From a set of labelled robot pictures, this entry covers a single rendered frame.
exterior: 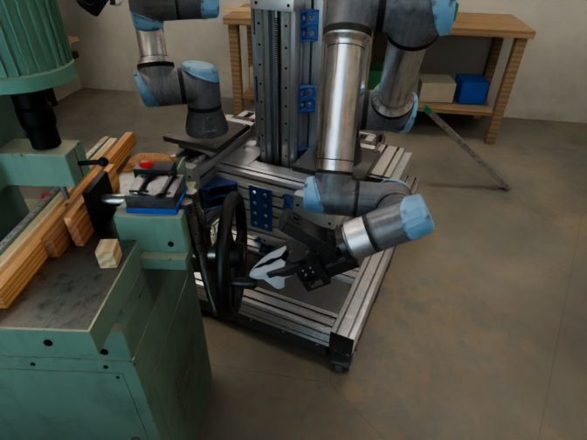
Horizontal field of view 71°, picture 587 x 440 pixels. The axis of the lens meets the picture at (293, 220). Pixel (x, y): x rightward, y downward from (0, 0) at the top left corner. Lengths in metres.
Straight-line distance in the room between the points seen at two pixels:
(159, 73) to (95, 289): 0.81
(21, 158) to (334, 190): 0.60
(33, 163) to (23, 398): 0.53
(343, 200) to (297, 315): 0.86
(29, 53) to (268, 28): 0.76
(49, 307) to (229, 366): 1.05
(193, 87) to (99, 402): 0.93
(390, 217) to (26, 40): 0.64
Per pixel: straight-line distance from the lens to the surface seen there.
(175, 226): 0.84
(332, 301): 1.67
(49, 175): 0.92
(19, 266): 0.86
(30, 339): 0.81
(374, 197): 0.82
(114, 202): 0.93
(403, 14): 0.88
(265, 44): 1.39
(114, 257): 0.83
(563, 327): 2.21
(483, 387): 1.84
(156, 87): 1.43
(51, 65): 0.82
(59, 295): 0.83
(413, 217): 0.73
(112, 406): 1.09
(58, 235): 0.90
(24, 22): 0.80
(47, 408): 1.17
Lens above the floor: 1.43
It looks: 36 degrees down
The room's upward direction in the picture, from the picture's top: 1 degrees clockwise
